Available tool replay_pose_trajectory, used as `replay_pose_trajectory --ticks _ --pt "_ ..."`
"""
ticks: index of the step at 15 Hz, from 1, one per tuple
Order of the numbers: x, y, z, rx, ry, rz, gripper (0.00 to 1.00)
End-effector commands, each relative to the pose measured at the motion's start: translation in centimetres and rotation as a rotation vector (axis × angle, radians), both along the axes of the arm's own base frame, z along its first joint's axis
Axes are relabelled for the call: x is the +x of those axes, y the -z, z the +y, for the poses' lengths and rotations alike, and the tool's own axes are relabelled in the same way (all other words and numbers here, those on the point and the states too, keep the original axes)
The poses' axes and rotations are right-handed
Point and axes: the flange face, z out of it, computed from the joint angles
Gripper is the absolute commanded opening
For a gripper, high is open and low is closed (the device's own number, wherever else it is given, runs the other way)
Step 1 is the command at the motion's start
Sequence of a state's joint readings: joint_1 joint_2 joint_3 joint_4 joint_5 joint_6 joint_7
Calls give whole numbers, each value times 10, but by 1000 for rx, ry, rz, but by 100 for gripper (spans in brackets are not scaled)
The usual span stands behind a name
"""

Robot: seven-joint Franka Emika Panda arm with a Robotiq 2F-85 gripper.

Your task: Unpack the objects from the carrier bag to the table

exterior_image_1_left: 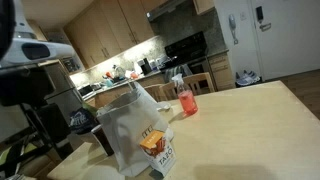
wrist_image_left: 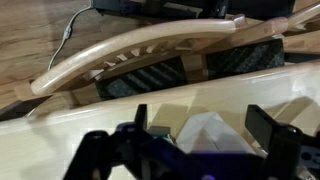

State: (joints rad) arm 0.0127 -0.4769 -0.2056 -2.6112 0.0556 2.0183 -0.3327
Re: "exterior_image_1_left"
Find dark blue snack bag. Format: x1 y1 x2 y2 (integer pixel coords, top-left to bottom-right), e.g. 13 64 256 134
69 108 98 135

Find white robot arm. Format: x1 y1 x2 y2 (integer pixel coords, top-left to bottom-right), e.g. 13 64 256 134
0 0 75 68

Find wooden drawer cabinet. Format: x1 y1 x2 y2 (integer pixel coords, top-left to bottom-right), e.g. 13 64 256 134
208 53 235 91

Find pink liquid spray bottle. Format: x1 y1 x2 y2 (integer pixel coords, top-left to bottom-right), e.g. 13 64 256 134
172 73 198 116

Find orange white Tazo tea carton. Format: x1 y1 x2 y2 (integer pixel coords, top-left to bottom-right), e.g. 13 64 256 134
140 130 176 176

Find black kitchen stove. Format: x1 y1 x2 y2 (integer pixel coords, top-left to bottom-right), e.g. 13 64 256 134
160 31 213 83

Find white wall phone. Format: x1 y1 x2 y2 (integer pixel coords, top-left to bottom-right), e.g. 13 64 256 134
229 14 238 45

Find white entry door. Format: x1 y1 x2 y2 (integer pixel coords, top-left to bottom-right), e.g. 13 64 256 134
250 0 320 80

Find dark brown tumbler cup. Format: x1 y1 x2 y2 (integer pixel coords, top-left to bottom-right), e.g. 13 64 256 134
91 125 114 156

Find stainless steel refrigerator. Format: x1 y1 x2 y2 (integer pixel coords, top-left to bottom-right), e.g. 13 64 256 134
37 62 82 159

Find wooden dining chair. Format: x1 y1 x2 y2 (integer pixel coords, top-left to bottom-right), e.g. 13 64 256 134
160 72 215 100
145 84 167 102

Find range hood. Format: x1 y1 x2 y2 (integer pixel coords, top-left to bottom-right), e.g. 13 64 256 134
142 0 186 22

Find pair of sneakers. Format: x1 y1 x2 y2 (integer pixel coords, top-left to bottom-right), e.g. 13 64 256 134
236 71 260 86

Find wooden upper cabinets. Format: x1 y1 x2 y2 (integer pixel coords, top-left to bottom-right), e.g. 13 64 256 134
63 0 155 69

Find white canvas tote bag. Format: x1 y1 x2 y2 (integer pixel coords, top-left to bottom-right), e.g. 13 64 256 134
97 82 174 177

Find black equipment stand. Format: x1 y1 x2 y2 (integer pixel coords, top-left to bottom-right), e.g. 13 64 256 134
0 67 62 175

